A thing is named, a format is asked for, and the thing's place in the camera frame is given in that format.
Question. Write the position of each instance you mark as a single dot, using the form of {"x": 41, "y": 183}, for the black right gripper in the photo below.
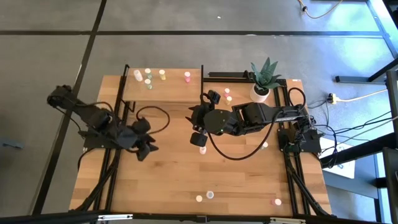
{"x": 200, "y": 118}

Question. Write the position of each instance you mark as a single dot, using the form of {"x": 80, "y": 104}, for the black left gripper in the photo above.
{"x": 141, "y": 126}

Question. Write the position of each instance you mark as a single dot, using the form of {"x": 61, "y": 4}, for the white plastic medicine bottle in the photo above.
{"x": 202, "y": 150}
{"x": 138, "y": 75}
{"x": 210, "y": 194}

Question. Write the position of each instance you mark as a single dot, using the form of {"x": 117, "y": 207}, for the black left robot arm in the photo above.
{"x": 93, "y": 116}

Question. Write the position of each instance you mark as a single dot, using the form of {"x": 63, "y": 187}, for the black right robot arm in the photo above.
{"x": 264, "y": 113}

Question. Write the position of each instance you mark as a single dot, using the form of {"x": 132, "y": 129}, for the yellow medicine bottle white cap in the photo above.
{"x": 199, "y": 198}
{"x": 229, "y": 99}

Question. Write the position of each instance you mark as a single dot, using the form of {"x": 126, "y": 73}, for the green succulent in white pot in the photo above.
{"x": 259, "y": 95}

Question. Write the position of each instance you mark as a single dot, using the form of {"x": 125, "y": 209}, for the black beam with silver brackets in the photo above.
{"x": 186, "y": 217}

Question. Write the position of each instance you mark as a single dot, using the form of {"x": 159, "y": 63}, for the white power strip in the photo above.
{"x": 332, "y": 99}

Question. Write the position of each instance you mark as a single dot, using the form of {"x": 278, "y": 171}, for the small dark floor object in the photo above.
{"x": 11, "y": 145}

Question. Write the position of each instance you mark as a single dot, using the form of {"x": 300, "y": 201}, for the white paper sheet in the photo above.
{"x": 345, "y": 168}

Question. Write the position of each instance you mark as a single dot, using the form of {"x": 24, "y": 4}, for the grey metal floor bar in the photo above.
{"x": 360, "y": 79}

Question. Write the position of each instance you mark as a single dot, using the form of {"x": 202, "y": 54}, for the wooden shelf with black frame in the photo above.
{"x": 174, "y": 91}

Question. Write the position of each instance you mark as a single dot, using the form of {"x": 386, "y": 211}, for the black aluminium frame crossbar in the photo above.
{"x": 227, "y": 79}

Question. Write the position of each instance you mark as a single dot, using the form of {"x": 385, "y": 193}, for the black desk frame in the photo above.
{"x": 357, "y": 150}

